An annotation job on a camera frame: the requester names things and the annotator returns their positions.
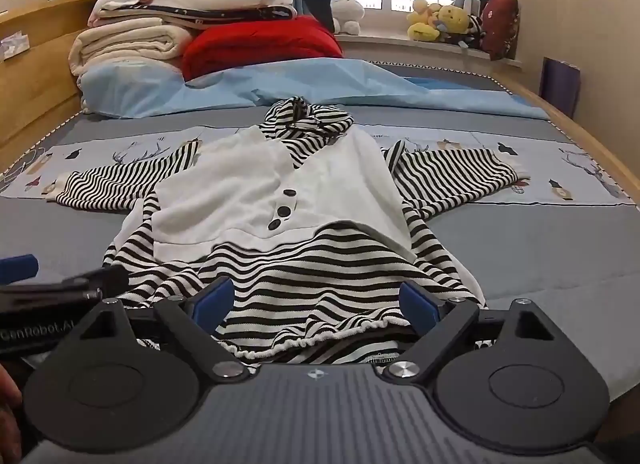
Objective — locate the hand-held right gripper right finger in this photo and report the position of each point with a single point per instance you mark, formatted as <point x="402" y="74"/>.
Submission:
<point x="419" y="306"/>

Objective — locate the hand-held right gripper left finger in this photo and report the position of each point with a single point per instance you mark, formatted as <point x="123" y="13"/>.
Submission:
<point x="214" y="305"/>

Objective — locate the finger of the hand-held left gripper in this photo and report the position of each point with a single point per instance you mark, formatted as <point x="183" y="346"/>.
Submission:
<point x="15" y="268"/>
<point x="100" y="280"/>

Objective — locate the black white striped hooded top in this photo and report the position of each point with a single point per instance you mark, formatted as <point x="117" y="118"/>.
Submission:
<point x="260" y="194"/>

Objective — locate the person's left hand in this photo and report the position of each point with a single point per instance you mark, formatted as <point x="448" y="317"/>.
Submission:
<point x="9" y="404"/>

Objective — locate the grey printed bed sheet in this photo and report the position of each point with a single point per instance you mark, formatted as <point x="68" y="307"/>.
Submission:
<point x="525" y="254"/>

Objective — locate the printed white bed runner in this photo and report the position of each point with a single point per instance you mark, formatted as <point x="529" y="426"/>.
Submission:
<point x="30" y="94"/>

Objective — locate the tissue box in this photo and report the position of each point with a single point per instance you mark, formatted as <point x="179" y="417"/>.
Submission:
<point x="12" y="46"/>

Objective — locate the cream folded blanket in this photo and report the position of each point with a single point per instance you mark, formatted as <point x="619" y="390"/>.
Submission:
<point x="125" y="44"/>

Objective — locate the light blue duvet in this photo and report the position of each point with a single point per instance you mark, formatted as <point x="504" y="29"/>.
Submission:
<point x="300" y="81"/>

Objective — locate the white window sill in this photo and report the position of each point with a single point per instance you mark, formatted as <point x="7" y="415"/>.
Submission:
<point x="390" y="46"/>

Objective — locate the yellow duck plush toy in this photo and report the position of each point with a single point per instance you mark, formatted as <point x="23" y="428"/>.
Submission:
<point x="422" y="24"/>

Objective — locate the yellow round plush toy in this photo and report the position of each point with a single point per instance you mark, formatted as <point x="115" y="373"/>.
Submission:
<point x="455" y="21"/>

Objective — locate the dark red owl cushion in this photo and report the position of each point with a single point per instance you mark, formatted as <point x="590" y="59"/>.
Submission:
<point x="500" y="29"/>

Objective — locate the dark navy printed folded blanket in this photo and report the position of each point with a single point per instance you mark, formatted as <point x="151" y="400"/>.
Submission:
<point x="220" y="14"/>

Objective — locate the white plush toy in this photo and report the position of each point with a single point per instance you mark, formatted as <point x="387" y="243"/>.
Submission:
<point x="346" y="11"/>

